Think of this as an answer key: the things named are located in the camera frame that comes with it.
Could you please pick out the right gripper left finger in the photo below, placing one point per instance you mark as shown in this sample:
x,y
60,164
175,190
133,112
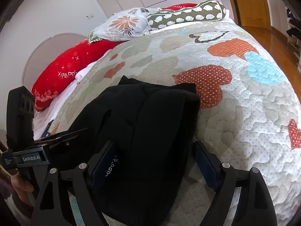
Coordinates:
x,y
53,206

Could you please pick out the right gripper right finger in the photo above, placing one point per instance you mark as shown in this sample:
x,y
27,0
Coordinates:
x,y
255,206

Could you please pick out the black pants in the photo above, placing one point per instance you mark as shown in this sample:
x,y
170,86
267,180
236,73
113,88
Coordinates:
x,y
151,128

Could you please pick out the person left hand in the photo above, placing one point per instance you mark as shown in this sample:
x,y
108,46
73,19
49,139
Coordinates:
x,y
22,188

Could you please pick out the black smartphone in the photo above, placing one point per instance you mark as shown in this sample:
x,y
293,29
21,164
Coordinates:
x,y
46,130

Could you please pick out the pink white blanket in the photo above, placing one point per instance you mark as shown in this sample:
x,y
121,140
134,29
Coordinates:
x,y
43,118

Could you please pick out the patchwork heart quilt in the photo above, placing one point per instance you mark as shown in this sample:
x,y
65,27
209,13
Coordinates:
x,y
249,115

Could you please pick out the red long pillow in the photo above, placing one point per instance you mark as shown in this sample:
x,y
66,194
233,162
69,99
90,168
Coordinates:
x,y
62,71

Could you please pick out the rounded beige headboard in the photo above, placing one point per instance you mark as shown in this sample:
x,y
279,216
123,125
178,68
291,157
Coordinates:
x,y
45,54

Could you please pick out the floral white pillow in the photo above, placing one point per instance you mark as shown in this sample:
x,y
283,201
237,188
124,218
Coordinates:
x,y
123,26

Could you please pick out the cluttered shelf unit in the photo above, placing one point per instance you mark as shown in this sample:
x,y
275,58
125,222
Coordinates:
x,y
293,34

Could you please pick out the olive sheep bolster pillow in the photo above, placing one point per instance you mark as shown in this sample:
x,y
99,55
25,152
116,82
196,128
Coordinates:
x,y
210,10

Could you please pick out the wooden door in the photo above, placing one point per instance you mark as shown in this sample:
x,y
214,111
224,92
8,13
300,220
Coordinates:
x,y
252,13

